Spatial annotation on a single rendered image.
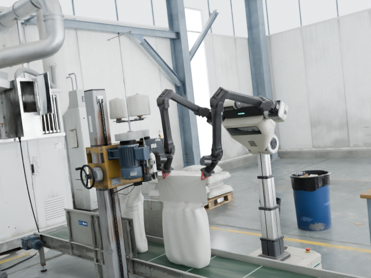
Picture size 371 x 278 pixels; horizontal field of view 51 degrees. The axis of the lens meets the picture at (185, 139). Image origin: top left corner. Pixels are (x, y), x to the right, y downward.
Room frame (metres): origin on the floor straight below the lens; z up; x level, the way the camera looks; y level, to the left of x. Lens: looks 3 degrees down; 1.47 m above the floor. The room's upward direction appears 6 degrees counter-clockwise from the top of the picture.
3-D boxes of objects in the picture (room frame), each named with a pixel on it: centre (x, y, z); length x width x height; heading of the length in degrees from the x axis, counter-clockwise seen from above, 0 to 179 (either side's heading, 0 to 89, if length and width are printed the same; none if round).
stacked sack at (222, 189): (6.49, -0.36, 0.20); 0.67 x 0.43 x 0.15; 136
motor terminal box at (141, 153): (2.77, 0.32, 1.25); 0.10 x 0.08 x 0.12; 161
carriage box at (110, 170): (2.99, 0.57, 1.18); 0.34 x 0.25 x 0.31; 136
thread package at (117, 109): (3.10, 0.51, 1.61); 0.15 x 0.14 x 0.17; 46
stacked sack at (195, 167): (6.65, -0.20, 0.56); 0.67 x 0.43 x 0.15; 46
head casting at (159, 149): (3.26, 0.36, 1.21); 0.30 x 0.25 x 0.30; 46
